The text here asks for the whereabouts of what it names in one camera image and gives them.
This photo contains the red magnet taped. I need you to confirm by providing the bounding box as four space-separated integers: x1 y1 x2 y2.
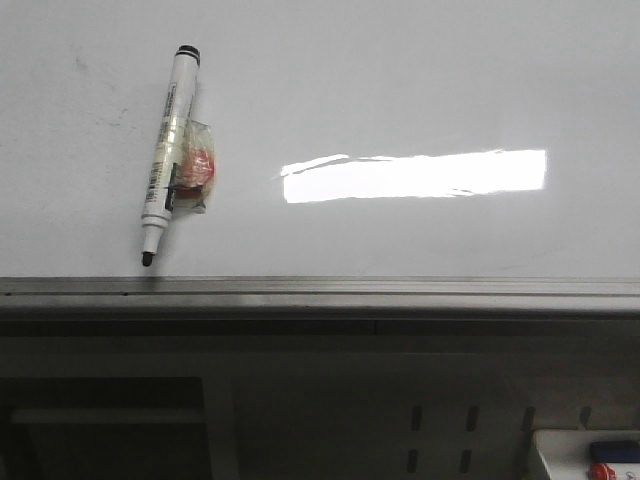
171 121 216 213

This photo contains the red round magnet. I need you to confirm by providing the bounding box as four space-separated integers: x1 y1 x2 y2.
589 463 617 480

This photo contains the blue black eraser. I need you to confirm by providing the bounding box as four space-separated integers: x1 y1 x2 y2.
589 440 640 464

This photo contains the grey slotted metal cabinet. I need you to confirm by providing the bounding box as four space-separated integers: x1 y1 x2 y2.
1 316 639 479

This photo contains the white whiteboard marker pen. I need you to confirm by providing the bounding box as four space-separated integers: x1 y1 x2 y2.
141 45 201 267

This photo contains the white whiteboard with aluminium frame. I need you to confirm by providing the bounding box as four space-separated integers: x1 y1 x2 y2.
1 1 639 313

